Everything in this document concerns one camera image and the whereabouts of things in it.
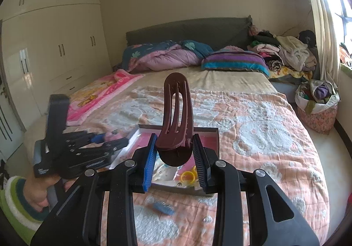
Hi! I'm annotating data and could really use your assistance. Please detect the yellow rings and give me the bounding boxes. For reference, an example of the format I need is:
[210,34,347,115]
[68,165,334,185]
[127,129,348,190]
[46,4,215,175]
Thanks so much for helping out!
[179,166,199,187]

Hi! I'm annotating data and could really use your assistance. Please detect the maroon hair clip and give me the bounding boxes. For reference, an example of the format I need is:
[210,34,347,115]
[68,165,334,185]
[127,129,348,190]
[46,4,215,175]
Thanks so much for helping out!
[155,72,193,167]

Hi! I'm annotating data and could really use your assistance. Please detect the blue hair comb clip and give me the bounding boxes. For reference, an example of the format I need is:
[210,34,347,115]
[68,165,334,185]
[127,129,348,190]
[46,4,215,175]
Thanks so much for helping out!
[153,201,175,216]

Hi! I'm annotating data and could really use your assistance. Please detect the green striped sleeve forearm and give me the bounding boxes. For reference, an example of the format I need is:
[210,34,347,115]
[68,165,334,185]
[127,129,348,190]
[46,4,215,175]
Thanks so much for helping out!
[1,176,49,245]

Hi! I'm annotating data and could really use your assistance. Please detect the person's left hand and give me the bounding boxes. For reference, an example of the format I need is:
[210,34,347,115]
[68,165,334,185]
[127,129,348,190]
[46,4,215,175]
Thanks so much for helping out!
[23,171,61,212]

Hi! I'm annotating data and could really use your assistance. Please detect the pink book in tray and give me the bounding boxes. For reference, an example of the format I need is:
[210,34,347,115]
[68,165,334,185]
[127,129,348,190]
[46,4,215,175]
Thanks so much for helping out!
[136,133,152,149]

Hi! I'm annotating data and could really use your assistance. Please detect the shallow cardboard box tray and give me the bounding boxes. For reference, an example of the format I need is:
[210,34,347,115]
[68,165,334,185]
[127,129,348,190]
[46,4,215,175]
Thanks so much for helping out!
[108,124,206,196]

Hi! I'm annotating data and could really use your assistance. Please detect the pink cartoon blanket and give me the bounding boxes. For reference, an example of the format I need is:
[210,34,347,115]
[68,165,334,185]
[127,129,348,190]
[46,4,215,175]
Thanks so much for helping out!
[66,69,144,126]

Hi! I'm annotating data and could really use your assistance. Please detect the beige bed sheet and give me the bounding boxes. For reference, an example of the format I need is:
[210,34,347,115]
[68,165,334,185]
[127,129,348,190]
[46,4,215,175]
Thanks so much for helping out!
[23,66,277,159]

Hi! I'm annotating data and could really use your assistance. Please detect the pink and teal duvet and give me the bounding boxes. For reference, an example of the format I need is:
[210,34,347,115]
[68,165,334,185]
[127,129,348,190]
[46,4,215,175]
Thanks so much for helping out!
[122,40,214,73]

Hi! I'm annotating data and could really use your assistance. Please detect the purple teal striped pillow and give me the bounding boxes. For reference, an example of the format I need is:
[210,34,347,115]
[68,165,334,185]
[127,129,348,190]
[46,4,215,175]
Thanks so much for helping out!
[201,49,270,78]

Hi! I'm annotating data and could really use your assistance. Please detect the cream wardrobe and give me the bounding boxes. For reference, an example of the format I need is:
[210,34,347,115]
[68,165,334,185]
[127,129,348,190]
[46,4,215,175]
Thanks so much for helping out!
[0,0,114,164]

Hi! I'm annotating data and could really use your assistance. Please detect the floral fabric laundry bag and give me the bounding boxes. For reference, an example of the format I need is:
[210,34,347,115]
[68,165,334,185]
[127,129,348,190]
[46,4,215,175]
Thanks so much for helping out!
[295,79,340,135]

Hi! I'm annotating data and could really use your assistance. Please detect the dark green headboard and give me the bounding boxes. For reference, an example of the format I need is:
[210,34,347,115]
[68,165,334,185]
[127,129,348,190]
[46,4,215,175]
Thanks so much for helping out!
[126,16,252,51]

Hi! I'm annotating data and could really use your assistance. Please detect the pile of clothes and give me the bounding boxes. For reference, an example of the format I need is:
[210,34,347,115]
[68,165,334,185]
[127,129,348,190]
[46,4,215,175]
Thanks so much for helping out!
[247,25,320,85]

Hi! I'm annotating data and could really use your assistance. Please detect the cream curtain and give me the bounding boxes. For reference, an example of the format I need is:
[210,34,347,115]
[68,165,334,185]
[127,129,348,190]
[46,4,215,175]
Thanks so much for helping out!
[310,0,340,88]

